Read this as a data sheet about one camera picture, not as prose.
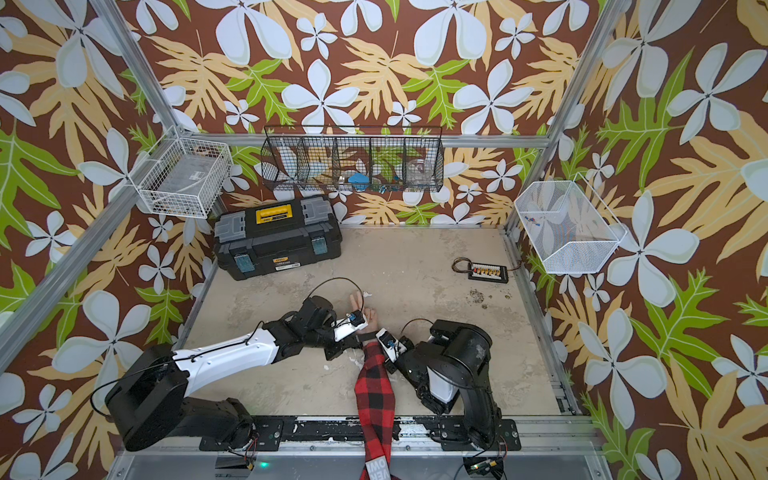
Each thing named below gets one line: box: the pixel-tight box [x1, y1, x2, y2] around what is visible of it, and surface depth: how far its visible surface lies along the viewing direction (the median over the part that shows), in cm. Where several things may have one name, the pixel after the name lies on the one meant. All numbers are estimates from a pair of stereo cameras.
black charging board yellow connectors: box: [468, 262, 509, 284], surface depth 107 cm
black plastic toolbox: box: [214, 196, 343, 281], surface depth 100 cm
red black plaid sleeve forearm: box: [354, 342, 395, 480], surface depth 76 cm
